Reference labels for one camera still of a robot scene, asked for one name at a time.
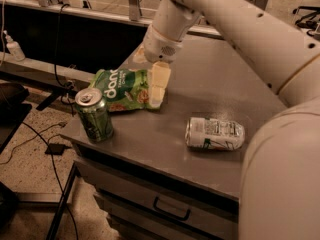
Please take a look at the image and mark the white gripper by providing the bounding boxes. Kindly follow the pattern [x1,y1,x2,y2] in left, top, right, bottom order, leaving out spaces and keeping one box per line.
[133,25,183,108]

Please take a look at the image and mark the green rice chip bag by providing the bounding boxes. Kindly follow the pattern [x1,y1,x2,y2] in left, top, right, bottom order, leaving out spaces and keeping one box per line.
[90,68,161,112]

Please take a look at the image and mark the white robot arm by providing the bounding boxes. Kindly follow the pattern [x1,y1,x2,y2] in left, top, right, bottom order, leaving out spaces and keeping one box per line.
[143,0,320,240]

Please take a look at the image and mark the green soda can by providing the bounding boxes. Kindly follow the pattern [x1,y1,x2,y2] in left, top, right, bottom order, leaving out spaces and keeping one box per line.
[75,88,113,142]

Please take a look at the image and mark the white crushed can lying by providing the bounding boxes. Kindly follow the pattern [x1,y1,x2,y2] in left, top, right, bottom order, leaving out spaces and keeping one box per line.
[185,117,245,151]

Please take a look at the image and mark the black power adapter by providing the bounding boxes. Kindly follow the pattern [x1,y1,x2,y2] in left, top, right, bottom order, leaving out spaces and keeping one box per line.
[45,143,66,155]

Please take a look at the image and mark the clear sanitizer bottle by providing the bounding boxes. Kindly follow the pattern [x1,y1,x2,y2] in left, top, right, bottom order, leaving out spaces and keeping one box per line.
[4,31,25,61]

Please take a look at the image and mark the black hanging cable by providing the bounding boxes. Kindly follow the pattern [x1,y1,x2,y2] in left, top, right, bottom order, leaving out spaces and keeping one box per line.
[53,3,78,95]

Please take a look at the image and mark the black floor cable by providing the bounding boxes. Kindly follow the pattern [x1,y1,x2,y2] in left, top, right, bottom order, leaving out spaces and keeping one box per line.
[0,120,80,240]

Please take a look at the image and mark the grey drawer with black handle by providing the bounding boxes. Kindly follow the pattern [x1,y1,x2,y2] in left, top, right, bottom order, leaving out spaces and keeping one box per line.
[75,158,238,240]

